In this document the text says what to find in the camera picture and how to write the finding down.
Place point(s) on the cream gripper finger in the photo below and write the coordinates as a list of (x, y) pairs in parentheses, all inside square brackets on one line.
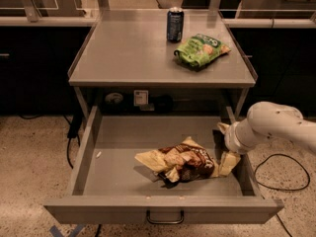
[(223, 127), (228, 162)]

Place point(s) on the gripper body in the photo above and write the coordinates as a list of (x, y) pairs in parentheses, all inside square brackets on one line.
[(232, 139)]

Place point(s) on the brown chip bag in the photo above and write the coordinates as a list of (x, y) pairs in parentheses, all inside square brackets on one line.
[(185, 162)]

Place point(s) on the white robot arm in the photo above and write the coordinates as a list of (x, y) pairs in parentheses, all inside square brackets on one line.
[(265, 121)]

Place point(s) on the green chip bag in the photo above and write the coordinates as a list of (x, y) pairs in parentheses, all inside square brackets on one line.
[(200, 50)]

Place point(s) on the grey counter cabinet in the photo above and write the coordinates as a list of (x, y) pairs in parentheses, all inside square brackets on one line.
[(129, 48)]

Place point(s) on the grey open drawer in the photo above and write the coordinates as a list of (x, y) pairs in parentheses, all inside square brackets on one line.
[(115, 188)]

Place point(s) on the white label card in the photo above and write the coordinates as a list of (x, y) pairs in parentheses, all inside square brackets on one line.
[(140, 97)]

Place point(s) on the round grey knob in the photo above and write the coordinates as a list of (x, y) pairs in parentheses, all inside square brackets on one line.
[(113, 98)]

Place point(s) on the dark blue soda can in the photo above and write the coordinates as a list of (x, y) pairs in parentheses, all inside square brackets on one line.
[(175, 23)]

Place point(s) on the blue floor tape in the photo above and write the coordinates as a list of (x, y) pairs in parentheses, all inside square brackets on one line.
[(71, 232)]

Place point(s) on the dark metal drawer handle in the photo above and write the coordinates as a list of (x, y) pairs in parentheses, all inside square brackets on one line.
[(165, 218)]

